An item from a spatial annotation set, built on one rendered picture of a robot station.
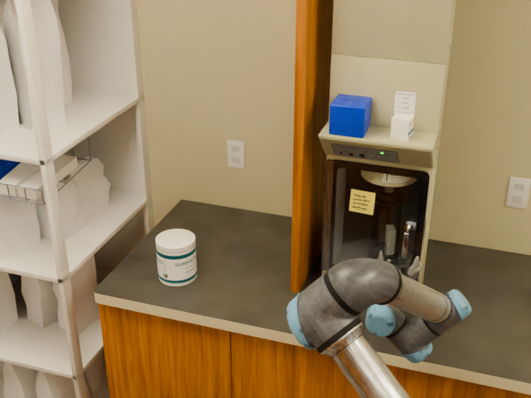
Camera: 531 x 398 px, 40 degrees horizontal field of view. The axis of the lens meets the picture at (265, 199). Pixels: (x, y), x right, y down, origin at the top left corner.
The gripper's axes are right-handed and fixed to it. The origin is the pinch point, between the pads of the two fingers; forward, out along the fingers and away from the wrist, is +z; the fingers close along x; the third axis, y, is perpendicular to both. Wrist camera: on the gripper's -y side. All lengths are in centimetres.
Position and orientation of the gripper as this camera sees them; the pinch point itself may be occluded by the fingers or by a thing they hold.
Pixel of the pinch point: (400, 261)
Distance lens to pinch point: 218.8
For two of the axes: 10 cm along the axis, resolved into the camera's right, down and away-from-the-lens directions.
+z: 3.2, -4.3, 8.4
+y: 0.0, -8.9, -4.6
